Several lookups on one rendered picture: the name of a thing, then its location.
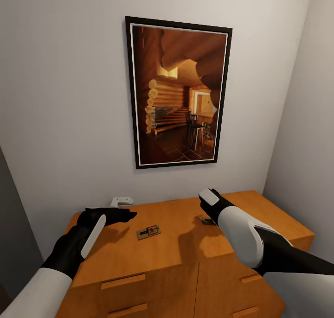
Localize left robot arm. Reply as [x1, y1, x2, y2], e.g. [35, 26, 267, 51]
[0, 197, 137, 318]

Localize mousetrap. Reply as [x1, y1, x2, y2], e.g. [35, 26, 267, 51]
[137, 225, 161, 241]
[202, 216, 217, 226]

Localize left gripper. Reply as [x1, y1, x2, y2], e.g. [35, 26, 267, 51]
[107, 207, 137, 225]

